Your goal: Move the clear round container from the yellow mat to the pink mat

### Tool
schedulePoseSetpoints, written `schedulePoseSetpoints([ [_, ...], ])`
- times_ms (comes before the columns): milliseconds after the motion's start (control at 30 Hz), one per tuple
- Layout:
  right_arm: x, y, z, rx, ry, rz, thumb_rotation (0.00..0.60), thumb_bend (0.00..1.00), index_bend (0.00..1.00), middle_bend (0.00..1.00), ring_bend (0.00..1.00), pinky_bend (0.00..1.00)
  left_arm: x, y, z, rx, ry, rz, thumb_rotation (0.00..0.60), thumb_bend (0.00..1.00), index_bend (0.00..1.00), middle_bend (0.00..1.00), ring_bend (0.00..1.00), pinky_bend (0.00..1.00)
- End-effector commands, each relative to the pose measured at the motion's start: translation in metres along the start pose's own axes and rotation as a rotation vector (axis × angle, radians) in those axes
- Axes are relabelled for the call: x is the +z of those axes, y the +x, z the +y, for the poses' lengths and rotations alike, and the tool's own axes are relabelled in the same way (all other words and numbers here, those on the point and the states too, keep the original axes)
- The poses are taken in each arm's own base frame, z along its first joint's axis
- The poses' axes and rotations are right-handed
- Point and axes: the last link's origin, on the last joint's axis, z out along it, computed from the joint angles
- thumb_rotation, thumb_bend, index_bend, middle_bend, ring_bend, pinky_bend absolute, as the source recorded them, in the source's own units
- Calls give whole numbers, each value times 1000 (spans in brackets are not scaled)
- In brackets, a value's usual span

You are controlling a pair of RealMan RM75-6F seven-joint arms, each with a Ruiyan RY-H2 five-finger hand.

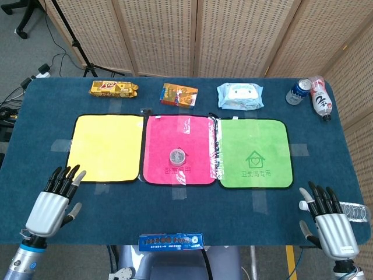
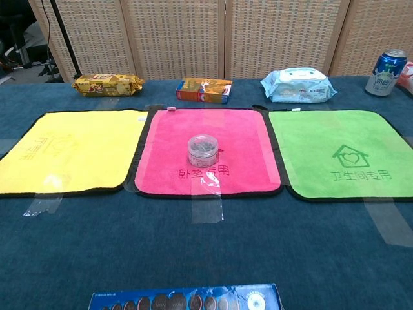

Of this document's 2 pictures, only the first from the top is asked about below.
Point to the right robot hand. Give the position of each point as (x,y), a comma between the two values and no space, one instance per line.
(335,233)

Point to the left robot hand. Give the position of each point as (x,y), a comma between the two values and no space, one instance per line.
(46,210)

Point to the small clear round jar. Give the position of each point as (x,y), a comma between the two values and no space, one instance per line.
(177,156)

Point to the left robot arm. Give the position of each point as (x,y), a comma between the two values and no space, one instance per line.
(23,262)

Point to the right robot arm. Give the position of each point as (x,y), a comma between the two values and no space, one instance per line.
(346,271)

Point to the blue battery pack card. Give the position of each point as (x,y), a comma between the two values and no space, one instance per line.
(170,242)

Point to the clear ribbed plastic bottle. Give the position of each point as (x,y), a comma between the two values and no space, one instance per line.
(355,213)

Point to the yellow cloth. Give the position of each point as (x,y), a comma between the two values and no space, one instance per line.
(102,146)

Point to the green cloth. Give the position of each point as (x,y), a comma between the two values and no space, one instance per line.
(253,137)

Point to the grey robot torso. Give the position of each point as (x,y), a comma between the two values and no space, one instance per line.
(163,265)

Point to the bottle with red white label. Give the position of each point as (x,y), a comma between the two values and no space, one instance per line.
(320,99)

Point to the pink cloth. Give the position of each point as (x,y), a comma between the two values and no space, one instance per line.
(163,137)

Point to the gold biscuit packet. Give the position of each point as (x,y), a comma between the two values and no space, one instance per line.
(113,89)

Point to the white power strip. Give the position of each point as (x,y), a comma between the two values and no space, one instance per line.
(42,71)

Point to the dark blue table cover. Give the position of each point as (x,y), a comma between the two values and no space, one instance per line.
(186,210)

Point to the blue drink can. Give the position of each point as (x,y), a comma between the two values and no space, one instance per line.
(297,93)

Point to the long crinkled clear tape strip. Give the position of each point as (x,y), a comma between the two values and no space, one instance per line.
(215,146)

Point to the light blue wet wipes pack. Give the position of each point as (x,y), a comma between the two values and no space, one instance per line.
(240,96)

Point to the black tripod stand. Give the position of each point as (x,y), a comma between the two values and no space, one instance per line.
(73,43)

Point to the orange and blue carton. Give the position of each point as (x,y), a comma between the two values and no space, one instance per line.
(178,96)

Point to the black office chair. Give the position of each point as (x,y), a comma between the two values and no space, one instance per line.
(24,17)

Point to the wooden woven folding screen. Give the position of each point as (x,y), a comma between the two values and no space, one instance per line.
(163,35)

